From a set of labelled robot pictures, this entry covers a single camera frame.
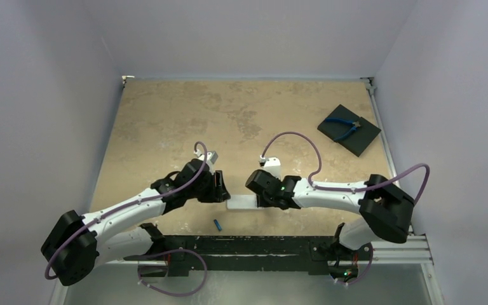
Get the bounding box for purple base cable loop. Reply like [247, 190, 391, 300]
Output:
[137, 248, 208, 298]

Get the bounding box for aluminium frame rail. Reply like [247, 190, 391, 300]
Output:
[51, 236, 436, 304]

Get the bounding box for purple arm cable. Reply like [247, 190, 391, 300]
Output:
[261, 132, 431, 207]
[44, 141, 208, 281]

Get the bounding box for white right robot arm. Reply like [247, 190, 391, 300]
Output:
[245, 169, 415, 259]

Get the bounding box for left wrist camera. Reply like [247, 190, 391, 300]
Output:
[198, 151, 219, 167]

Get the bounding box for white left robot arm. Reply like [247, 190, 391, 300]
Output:
[41, 151, 231, 286]

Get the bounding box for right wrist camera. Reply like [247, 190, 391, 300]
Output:
[259, 157, 281, 179]

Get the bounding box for white remote control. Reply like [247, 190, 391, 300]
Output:
[226, 194, 257, 210]

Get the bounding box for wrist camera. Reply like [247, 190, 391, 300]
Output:
[198, 151, 219, 167]
[259, 157, 281, 179]

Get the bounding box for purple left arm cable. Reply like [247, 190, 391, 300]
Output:
[44, 141, 208, 281]

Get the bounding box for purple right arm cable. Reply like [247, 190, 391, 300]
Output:
[261, 132, 431, 207]

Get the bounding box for blue AAA battery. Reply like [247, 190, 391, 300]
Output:
[213, 219, 222, 232]

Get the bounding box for blue handled pliers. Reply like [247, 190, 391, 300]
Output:
[323, 118, 363, 143]

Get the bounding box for black flat box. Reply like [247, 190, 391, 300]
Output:
[317, 104, 381, 157]

